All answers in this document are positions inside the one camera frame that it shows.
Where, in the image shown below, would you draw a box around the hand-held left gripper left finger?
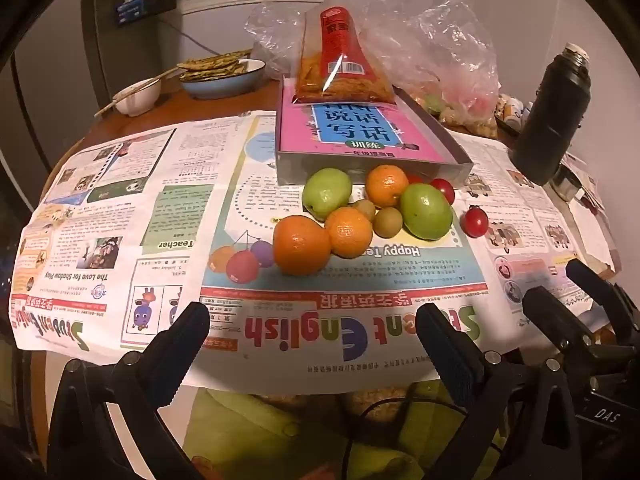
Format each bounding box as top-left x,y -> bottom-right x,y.
47,301 -> 211,480

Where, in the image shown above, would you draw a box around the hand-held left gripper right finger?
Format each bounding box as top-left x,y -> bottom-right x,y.
416,303 -> 585,480

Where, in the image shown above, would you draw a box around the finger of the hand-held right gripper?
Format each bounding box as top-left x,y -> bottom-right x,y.
565,258 -> 640,343
522,285 -> 618,396

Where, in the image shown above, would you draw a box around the red cherry tomato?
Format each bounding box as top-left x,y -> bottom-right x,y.
460,205 -> 489,238
429,177 -> 456,206

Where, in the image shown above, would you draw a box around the large orange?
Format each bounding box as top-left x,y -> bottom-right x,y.
272,215 -> 333,277

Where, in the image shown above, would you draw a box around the small olive-green fruit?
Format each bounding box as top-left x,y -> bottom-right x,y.
351,199 -> 377,223
374,207 -> 403,238

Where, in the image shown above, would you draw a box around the green jujube fruit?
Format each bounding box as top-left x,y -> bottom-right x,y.
301,167 -> 353,221
399,183 -> 453,239

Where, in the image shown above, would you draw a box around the orange tangerine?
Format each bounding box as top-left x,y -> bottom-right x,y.
325,207 -> 375,258
364,165 -> 410,208

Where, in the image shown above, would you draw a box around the grey shallow cardboard box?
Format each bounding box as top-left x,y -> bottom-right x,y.
275,74 -> 475,187

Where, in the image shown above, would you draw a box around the stack of white papers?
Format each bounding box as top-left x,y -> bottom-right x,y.
570,152 -> 618,266

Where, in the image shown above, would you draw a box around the colourful newspaper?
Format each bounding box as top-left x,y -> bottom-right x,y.
10,110 -> 621,386

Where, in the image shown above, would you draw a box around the small steel cup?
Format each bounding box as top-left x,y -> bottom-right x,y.
550,165 -> 583,201

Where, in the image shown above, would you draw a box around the black thermos bottle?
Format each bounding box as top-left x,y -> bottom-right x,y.
510,42 -> 593,186

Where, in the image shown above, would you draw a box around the pink and blue book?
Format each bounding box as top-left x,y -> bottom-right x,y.
278,95 -> 453,166

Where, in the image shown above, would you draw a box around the blue enamel bowl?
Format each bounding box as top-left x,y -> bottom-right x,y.
179,58 -> 267,101

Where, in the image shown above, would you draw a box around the wooden chopsticks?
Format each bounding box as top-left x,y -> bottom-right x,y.
94,62 -> 186,120

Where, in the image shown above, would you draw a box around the stack of flat pancakes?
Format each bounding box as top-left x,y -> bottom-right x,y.
177,49 -> 253,82

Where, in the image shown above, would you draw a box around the clear plastic bag of produce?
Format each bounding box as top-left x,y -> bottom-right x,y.
350,0 -> 501,136

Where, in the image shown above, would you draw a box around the crumpled empty clear plastic bag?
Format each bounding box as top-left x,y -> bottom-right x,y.
244,1 -> 306,81

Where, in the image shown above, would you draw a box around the blue box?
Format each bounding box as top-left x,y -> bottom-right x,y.
116,0 -> 178,28

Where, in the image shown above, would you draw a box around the red label snack packet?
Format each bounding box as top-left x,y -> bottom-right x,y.
294,2 -> 398,107

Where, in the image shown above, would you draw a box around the thin black wall cable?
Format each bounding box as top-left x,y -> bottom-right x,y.
159,14 -> 223,57

